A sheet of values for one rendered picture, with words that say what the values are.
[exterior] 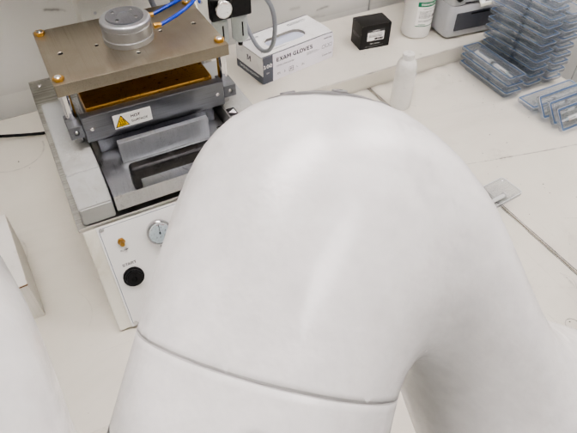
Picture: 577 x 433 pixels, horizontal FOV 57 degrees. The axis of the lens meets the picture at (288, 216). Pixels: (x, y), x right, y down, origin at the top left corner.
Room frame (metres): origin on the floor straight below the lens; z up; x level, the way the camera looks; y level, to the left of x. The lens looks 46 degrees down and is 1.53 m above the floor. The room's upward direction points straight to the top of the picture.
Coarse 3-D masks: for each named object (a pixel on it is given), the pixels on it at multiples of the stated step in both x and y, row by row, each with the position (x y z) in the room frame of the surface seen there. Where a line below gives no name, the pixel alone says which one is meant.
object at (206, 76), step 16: (192, 64) 0.80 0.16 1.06; (128, 80) 0.75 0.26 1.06; (144, 80) 0.75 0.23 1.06; (160, 80) 0.75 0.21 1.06; (176, 80) 0.76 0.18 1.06; (192, 80) 0.76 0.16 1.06; (80, 96) 0.71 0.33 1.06; (96, 96) 0.71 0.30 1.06; (112, 96) 0.71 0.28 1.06; (128, 96) 0.71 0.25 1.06; (144, 96) 0.72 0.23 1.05
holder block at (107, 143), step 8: (80, 104) 0.81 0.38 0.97; (200, 112) 0.76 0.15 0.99; (208, 112) 0.77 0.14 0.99; (168, 120) 0.73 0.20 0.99; (176, 120) 0.74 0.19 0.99; (184, 120) 0.75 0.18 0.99; (144, 128) 0.71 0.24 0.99; (152, 128) 0.72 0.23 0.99; (112, 136) 0.69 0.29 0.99; (120, 136) 0.69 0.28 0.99; (128, 136) 0.70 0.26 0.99; (104, 144) 0.68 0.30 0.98; (112, 144) 0.69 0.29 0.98
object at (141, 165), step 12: (192, 144) 0.65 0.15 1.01; (156, 156) 0.62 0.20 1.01; (168, 156) 0.62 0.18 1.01; (180, 156) 0.63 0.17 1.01; (192, 156) 0.63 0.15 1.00; (132, 168) 0.60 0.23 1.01; (144, 168) 0.60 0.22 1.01; (156, 168) 0.61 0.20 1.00; (168, 168) 0.62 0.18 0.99; (132, 180) 0.60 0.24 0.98
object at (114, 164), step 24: (192, 120) 0.71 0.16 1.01; (216, 120) 0.77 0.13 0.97; (96, 144) 0.70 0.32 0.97; (120, 144) 0.65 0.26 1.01; (144, 144) 0.67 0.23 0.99; (168, 144) 0.69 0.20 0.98; (120, 168) 0.64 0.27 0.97; (120, 192) 0.58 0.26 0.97; (144, 192) 0.60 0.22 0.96; (168, 192) 0.61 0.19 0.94
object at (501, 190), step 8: (488, 184) 0.82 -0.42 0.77; (496, 184) 0.82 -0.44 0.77; (504, 184) 0.82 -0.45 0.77; (512, 184) 0.82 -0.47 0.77; (488, 192) 0.80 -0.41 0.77; (496, 192) 0.80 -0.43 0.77; (504, 192) 0.80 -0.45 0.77; (512, 192) 0.80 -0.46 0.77; (496, 200) 0.78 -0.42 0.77; (504, 200) 0.78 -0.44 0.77
